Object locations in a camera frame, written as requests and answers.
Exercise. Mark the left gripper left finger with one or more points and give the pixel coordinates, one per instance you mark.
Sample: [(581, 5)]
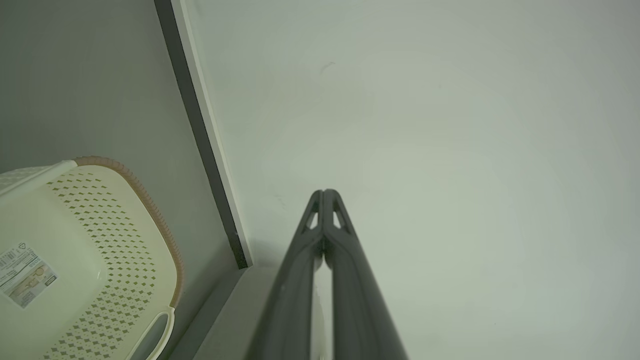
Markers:
[(292, 290)]

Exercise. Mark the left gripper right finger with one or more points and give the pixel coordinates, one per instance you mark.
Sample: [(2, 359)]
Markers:
[(355, 300)]

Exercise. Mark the cream laundry basket brown rim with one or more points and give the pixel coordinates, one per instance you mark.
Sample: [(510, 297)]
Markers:
[(100, 240)]

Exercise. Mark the white baseboard with black edge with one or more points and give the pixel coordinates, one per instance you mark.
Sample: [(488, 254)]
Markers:
[(200, 130)]

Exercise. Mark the printed label sticker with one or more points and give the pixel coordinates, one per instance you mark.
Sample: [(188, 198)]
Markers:
[(25, 277)]

